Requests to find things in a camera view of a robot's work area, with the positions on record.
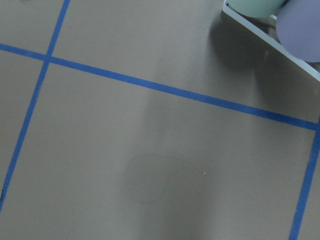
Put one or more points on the green cup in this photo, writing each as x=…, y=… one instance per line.
x=256, y=8

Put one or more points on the white cup rack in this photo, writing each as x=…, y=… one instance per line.
x=226, y=8

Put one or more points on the purple cup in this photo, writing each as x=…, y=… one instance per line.
x=298, y=29

